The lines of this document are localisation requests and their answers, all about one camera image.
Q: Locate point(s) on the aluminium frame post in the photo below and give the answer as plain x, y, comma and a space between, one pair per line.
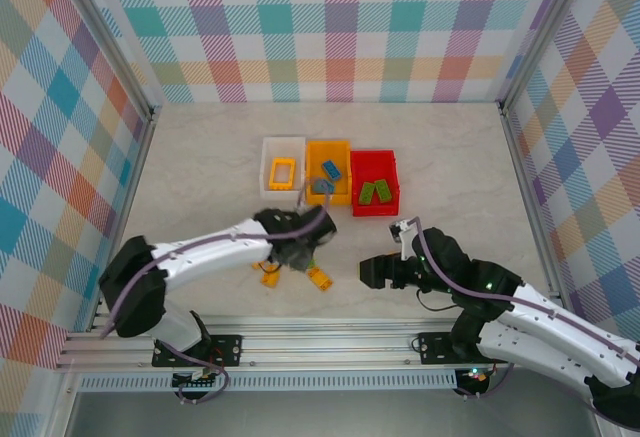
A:
546, 32
116, 32

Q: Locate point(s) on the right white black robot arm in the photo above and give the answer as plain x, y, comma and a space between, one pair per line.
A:
540, 357

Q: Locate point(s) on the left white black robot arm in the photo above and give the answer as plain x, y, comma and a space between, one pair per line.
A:
200, 262

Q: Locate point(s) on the orange plastic bin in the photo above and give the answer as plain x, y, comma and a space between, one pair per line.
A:
320, 157

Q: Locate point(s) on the black connector board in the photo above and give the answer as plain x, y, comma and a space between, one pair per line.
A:
192, 383

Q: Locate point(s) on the aluminium side rail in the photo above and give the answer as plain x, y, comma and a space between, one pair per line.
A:
529, 182
131, 182

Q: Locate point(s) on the small board with lights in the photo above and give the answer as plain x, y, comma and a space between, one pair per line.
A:
475, 375

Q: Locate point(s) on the white plastic bin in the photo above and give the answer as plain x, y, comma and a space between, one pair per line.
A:
282, 146

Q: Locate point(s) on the orange lego brick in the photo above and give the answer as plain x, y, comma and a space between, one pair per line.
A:
321, 279
270, 279
256, 266

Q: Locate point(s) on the aluminium frame leg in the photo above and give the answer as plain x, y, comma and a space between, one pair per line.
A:
62, 407

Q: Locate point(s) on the red plastic bin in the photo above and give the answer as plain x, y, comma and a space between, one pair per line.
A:
375, 209

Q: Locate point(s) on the blue lego brick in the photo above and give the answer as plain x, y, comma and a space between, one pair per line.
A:
331, 169

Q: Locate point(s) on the yellow lego window frame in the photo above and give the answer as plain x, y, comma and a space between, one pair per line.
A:
273, 174

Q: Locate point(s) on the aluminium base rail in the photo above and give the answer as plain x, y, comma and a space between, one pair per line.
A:
325, 344

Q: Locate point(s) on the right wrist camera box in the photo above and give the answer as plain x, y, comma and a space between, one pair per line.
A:
400, 229

